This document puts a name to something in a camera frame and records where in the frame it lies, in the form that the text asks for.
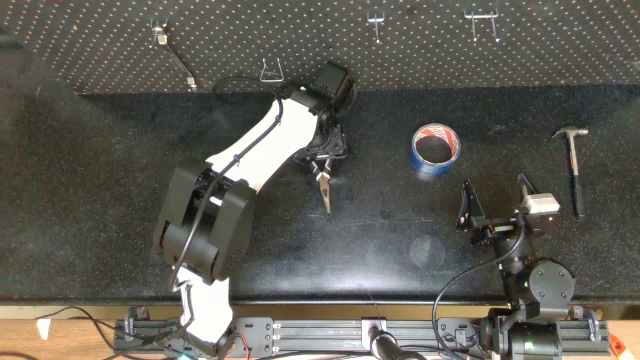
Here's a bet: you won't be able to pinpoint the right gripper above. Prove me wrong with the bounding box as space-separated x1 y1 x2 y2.
455 173 562 246

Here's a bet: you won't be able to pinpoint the roll of blue tape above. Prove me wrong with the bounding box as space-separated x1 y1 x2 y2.
410 122 462 176

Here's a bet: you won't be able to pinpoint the black cable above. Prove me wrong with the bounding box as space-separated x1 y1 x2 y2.
432 224 526 360
167 75 285 294

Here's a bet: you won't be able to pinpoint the black and white pliers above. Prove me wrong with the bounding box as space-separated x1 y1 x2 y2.
305 158 334 216

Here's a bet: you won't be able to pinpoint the hammer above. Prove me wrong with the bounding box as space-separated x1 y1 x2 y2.
551 126 590 220

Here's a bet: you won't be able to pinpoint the black pegboard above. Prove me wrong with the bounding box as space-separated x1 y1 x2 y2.
0 0 640 95

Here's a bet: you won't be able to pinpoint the mounting rail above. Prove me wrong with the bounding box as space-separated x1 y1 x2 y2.
113 305 611 360

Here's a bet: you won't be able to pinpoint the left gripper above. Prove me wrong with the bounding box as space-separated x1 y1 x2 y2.
298 123 350 162

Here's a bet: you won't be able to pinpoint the wrench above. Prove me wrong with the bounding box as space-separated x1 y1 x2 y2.
152 19 199 93

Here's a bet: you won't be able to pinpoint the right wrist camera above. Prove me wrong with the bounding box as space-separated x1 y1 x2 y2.
519 192 561 216

